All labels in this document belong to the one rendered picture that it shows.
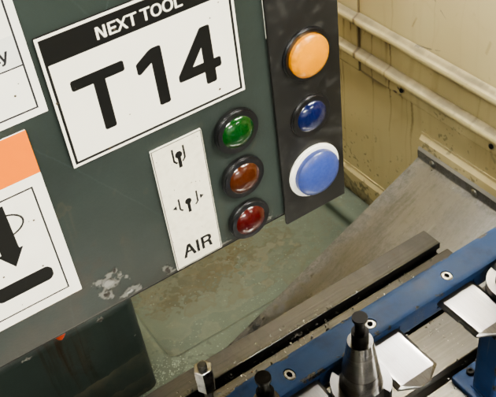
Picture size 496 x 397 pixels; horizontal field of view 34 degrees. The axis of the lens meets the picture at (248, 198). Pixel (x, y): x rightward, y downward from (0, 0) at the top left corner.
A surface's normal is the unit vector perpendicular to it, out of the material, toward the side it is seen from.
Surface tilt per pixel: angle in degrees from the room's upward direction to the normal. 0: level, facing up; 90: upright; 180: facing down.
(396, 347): 0
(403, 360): 0
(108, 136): 90
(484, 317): 0
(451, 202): 24
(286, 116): 90
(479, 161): 90
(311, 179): 90
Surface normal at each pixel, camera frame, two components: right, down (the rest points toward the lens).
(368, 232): -0.44, -0.50
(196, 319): -0.11, -0.75
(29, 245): 0.55, 0.51
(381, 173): -0.83, 0.43
